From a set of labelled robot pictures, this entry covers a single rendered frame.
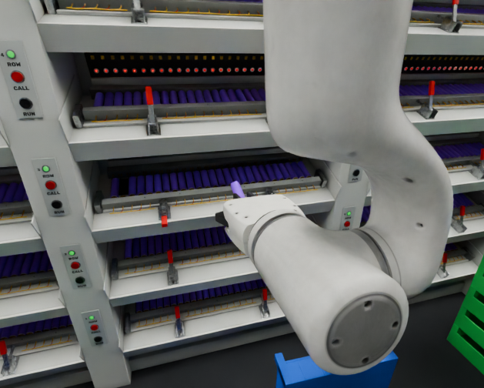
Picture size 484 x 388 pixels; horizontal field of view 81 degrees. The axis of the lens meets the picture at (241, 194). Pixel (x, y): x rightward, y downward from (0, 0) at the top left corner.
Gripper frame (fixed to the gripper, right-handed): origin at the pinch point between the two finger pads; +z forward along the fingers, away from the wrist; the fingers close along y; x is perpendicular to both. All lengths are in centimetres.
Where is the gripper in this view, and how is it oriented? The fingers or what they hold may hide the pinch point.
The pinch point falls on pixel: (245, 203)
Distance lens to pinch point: 49.5
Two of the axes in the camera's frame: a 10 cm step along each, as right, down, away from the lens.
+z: -2.6, -2.6, 9.3
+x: 0.4, 9.6, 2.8
